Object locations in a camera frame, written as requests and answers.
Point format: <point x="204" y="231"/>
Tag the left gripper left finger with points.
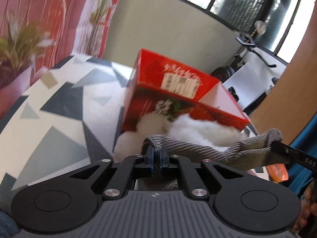
<point x="128" y="171"/>

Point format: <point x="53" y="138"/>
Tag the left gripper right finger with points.
<point x="180" y="168"/>

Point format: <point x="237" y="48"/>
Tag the white fluffy plush cloth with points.
<point x="183" y="128"/>

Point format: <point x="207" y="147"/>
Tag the grey knitted cloth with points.
<point x="244" y="155"/>

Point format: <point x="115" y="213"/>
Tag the printed living room backdrop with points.
<point x="37" y="34"/>

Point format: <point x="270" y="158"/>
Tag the person's right hand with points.
<point x="307" y="209"/>

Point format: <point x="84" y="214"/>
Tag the orange plastic dish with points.
<point x="277" y="172"/>

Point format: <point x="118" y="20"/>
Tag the geometric patterned tablecloth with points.
<point x="71" y="117"/>

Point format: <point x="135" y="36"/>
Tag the white foam board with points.
<point x="247" y="84"/>

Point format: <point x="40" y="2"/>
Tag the red strawberry cardboard box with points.
<point x="170" y="88"/>

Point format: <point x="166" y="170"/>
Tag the black exercise bike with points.
<point x="251" y="54"/>

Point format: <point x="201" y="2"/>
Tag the white cap on bike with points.
<point x="260" y="27"/>

